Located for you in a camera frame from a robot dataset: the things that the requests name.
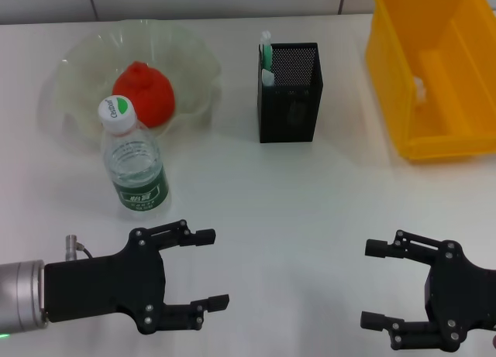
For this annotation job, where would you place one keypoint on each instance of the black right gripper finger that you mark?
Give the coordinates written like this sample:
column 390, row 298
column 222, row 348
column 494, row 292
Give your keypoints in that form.
column 410, row 334
column 414, row 248

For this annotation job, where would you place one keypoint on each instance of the mint green pen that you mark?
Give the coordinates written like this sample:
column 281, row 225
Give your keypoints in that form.
column 266, row 55

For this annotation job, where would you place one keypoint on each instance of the pale green glass fruit plate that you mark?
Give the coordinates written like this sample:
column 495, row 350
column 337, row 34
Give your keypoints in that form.
column 85, row 62

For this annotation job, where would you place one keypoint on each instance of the orange fruit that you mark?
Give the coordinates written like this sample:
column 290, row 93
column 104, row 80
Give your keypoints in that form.
column 151, row 90

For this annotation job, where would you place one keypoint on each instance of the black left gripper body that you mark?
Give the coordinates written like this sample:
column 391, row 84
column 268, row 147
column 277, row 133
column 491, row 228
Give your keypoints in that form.
column 104, row 283

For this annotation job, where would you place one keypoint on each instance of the black mesh pen holder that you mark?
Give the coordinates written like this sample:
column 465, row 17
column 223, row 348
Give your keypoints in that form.
column 288, row 132

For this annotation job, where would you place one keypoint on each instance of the white paper ball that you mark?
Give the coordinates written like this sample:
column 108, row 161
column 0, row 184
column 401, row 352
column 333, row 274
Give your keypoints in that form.
column 420, row 89

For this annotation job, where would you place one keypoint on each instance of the yellow plastic bin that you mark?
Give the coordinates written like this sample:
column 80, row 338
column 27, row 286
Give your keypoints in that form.
column 438, row 113

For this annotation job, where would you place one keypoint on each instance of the grey pen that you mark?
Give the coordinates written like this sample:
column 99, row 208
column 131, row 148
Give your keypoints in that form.
column 268, row 77

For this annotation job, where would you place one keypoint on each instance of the clear green-label water bottle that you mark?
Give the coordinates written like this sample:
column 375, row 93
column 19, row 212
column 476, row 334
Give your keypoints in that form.
column 135, row 171

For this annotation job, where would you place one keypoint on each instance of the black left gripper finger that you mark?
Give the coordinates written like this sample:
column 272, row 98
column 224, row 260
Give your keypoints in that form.
column 184, row 315
column 182, row 236

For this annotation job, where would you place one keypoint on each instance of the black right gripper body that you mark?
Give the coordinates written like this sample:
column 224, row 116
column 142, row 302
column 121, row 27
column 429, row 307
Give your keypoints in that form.
column 461, row 295

